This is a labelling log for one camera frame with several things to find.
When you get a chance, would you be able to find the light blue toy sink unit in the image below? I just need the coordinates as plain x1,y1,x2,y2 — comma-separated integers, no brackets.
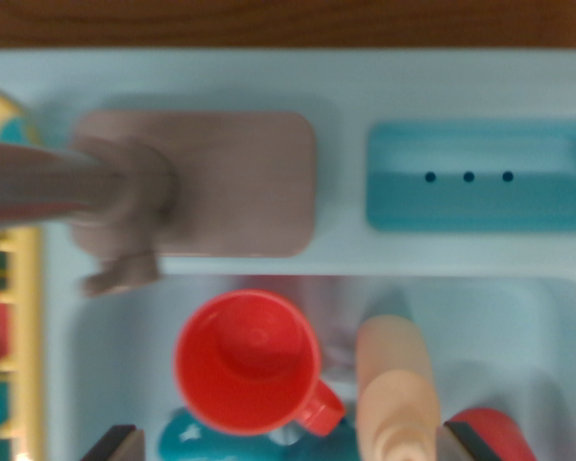
0,46,576,461

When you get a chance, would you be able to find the teal toy cutlery piece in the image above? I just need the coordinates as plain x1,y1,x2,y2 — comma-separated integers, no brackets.
0,114,37,145

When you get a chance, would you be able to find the coral toy tumbler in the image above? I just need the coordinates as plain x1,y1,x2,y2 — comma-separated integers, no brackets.
444,406,539,461

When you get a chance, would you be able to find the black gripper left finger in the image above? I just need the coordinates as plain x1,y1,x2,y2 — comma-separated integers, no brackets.
79,425,146,461

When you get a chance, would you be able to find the cream toy detergent bottle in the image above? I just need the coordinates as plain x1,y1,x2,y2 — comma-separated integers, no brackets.
355,314,443,461

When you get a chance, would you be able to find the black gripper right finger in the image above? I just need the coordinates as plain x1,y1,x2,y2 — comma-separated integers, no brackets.
435,420,503,461

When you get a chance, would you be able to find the coral toy mug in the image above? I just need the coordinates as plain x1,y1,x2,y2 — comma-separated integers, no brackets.
172,289,347,438

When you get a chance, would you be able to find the teal toy dish brush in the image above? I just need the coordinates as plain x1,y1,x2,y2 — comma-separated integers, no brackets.
156,406,361,461

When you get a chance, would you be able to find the yellow toy dish rack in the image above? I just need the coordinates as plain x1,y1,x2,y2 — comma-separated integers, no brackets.
0,85,44,461

